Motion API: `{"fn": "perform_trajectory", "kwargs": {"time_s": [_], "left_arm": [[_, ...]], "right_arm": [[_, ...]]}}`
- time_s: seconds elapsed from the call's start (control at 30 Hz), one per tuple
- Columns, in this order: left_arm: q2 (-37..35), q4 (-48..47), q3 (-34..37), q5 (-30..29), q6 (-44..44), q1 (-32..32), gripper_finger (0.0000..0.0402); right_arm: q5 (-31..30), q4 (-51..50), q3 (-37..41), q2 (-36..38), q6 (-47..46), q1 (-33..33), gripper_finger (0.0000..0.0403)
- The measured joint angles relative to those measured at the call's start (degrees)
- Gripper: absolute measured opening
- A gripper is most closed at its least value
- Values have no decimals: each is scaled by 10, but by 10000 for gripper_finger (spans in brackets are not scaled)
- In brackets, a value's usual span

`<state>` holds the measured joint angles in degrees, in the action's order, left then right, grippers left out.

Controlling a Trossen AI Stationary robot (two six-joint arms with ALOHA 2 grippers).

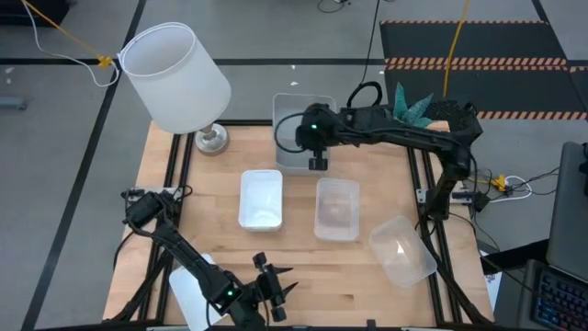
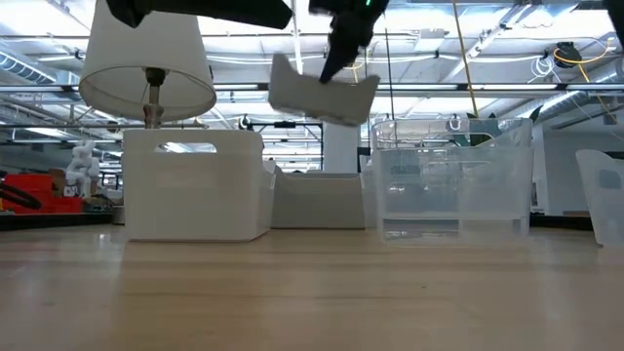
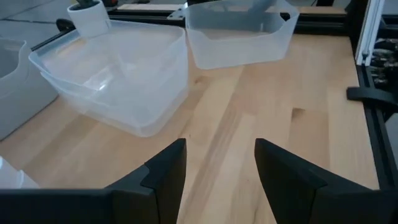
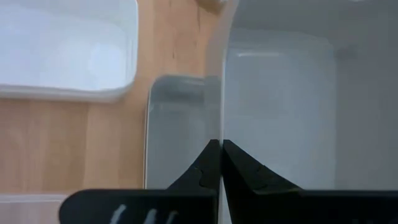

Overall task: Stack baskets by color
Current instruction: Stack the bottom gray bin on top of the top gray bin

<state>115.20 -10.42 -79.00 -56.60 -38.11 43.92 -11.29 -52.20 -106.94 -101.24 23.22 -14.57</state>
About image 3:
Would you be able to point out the white plant pot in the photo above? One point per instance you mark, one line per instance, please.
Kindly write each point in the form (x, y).
(90, 20)

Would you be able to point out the white plastic basket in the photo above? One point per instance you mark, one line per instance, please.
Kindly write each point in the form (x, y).
(12, 177)
(21, 93)

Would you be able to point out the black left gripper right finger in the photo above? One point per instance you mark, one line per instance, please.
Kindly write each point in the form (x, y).
(295, 199)

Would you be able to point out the black bracket on frame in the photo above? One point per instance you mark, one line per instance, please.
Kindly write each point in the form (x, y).
(370, 95)

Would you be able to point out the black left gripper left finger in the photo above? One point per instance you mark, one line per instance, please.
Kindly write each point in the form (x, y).
(155, 193)

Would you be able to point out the white aluminium post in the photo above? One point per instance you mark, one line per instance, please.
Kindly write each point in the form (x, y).
(368, 31)

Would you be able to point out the silver corner plate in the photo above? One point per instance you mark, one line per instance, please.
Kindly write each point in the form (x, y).
(178, 13)

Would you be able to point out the clear plastic basket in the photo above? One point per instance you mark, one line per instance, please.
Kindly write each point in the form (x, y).
(149, 123)
(239, 49)
(124, 53)

